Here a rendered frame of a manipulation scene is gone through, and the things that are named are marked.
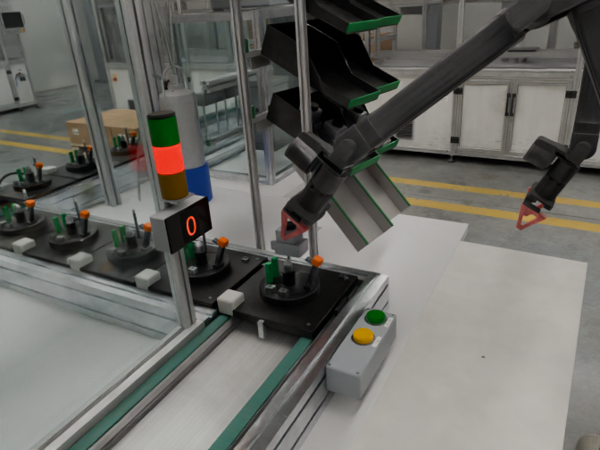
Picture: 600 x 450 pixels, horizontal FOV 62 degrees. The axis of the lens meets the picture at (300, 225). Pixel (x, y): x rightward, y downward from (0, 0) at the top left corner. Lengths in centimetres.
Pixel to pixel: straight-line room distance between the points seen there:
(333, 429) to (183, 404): 28
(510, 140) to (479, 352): 399
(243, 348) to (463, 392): 45
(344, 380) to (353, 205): 55
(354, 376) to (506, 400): 31
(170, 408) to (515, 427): 62
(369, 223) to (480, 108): 379
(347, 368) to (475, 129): 430
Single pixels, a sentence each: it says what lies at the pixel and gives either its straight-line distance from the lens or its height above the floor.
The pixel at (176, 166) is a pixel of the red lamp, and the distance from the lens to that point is 92.
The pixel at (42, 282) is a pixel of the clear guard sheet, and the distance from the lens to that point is 85.
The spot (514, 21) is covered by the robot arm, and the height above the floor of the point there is 153.
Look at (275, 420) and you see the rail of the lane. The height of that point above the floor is 96.
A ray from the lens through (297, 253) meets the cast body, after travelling 108.
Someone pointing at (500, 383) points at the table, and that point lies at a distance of 112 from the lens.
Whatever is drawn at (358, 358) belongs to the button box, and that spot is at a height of 96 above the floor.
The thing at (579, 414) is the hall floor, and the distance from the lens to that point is 241.
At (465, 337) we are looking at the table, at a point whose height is 86.
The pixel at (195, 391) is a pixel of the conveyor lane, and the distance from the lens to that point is 102.
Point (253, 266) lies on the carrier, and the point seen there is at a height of 97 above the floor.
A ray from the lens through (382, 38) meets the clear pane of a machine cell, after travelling 525.
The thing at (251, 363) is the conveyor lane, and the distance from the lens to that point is 105.
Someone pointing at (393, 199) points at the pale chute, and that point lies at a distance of 150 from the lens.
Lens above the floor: 158
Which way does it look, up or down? 25 degrees down
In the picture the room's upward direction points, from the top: 4 degrees counter-clockwise
